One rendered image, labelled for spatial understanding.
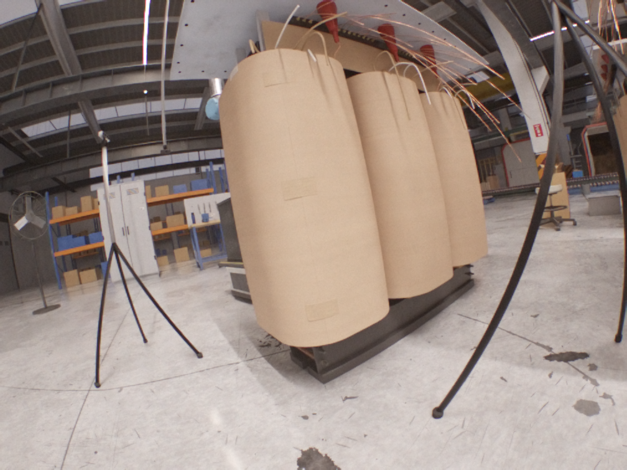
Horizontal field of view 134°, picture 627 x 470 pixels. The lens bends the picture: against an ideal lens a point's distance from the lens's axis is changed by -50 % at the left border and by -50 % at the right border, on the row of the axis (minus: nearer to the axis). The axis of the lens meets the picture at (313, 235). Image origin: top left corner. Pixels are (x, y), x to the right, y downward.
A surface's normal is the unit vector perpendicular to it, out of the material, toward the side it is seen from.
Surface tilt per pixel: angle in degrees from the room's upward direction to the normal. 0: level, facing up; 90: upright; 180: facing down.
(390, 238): 90
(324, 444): 0
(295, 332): 90
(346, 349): 90
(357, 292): 90
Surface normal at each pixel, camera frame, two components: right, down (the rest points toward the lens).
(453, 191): -0.28, 0.11
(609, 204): -0.84, 0.19
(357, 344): 0.51, -0.04
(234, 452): -0.18, -0.98
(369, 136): -0.54, 0.15
